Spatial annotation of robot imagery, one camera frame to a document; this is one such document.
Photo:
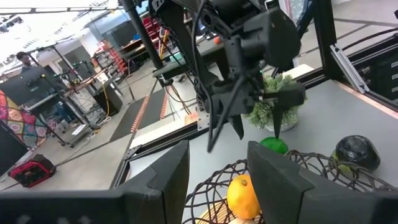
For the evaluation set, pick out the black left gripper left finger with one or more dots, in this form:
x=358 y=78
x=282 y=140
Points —
x=149 y=199

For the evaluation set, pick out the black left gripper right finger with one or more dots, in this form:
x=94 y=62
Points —
x=286 y=199

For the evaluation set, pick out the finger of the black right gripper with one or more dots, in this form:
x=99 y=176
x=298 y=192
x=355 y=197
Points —
x=277 y=123
x=237 y=126

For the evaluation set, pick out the green lime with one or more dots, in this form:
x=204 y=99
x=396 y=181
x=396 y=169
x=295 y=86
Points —
x=275 y=145

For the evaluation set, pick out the orange citrus fruit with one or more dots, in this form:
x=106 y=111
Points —
x=242 y=196

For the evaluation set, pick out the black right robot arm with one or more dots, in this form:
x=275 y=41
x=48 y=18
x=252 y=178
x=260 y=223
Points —
x=270 y=40

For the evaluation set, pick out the potted green succulent plant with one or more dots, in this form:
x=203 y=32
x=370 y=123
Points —
x=264 y=115

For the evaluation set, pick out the small orange ball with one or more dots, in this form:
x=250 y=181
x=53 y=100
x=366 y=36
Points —
x=217 y=40

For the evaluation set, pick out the round woven straw placemat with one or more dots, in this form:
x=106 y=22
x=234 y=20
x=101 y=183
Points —
x=214 y=216

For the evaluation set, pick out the dark purple eggplant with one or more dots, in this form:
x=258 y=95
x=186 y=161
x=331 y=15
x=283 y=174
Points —
x=357 y=152

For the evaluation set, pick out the black orange-striped floor mat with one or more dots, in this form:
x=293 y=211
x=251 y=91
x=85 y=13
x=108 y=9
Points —
x=149 y=112

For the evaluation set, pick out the silver aluminium bar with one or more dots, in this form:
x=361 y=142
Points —
x=348 y=67

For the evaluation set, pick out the black floor cabinet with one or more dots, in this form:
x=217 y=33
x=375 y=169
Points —
x=109 y=101

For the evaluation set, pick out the black drawer cabinet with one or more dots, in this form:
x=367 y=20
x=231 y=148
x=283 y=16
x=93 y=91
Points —
x=379 y=71

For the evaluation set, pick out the red and black toolbox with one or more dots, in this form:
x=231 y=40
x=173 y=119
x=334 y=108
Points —
x=31 y=171

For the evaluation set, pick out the red bin rack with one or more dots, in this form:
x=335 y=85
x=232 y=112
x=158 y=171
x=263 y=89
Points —
x=116 y=60

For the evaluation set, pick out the black panel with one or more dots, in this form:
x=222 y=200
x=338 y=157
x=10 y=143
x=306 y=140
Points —
x=9 y=149

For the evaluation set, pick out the colourful patterned cloth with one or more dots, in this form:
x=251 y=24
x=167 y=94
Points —
x=18 y=124

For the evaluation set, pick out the black monitor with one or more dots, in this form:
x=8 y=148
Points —
x=28 y=87

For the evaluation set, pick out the person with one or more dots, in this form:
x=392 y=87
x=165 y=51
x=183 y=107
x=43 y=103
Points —
x=24 y=60

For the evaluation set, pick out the black rig post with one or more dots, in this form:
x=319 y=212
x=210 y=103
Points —
x=143 y=34

